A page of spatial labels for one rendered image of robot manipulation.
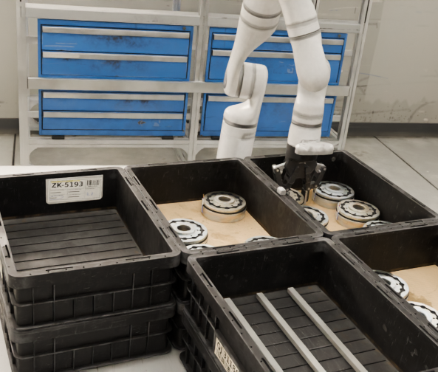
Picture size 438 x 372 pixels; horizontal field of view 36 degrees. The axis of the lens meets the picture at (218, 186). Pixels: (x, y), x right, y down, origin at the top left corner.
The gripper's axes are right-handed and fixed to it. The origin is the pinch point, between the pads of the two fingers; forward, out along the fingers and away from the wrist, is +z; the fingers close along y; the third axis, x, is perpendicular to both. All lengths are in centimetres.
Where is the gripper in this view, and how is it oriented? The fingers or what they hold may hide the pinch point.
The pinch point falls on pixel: (294, 197)
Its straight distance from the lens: 164.8
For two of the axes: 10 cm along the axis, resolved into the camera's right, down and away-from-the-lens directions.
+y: -9.5, 0.3, -3.0
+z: -1.0, 9.1, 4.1
